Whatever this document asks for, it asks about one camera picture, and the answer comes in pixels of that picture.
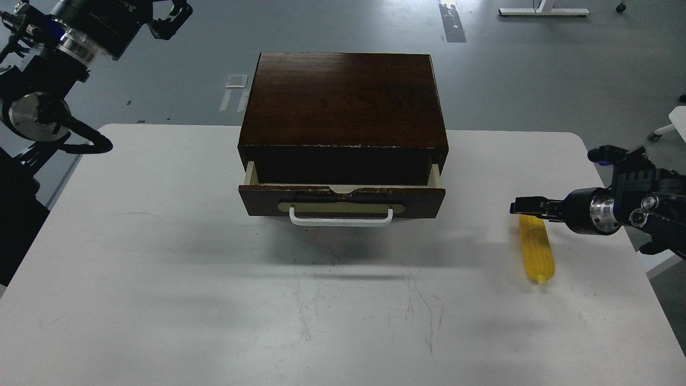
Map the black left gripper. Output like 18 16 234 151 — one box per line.
147 1 193 41

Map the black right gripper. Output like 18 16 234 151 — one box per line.
509 188 621 235

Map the yellow toy corn cob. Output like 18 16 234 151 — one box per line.
519 214 556 285

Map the dark wooden drawer front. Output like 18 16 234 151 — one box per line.
238 161 446 219

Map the white drawer handle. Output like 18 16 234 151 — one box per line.
288 207 394 227

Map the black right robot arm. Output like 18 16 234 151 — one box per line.
509 145 685 258

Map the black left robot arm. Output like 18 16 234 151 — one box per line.
1 1 193 287

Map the dark wooden drawer cabinet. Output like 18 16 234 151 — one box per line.
237 52 449 185

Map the white table leg base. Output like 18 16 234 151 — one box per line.
498 1 590 17

